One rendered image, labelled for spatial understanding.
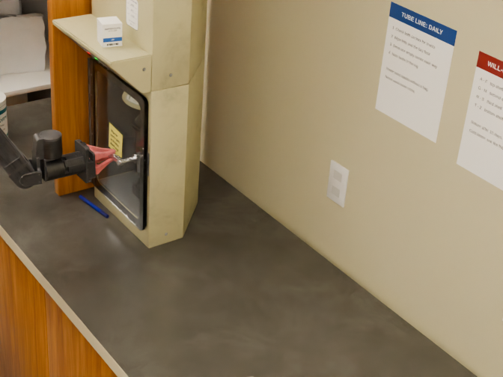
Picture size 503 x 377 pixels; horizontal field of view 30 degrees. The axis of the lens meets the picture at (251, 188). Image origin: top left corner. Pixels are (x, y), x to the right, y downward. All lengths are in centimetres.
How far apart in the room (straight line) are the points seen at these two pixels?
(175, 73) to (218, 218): 54
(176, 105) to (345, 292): 66
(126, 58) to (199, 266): 61
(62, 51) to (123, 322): 78
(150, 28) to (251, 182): 75
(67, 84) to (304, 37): 68
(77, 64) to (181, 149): 41
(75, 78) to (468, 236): 117
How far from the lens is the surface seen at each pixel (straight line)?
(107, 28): 234
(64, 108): 272
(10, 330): 303
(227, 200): 283
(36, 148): 240
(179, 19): 233
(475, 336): 232
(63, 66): 266
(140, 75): 233
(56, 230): 268
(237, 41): 278
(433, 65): 218
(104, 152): 249
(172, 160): 249
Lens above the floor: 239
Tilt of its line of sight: 30 degrees down
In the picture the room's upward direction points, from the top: 5 degrees clockwise
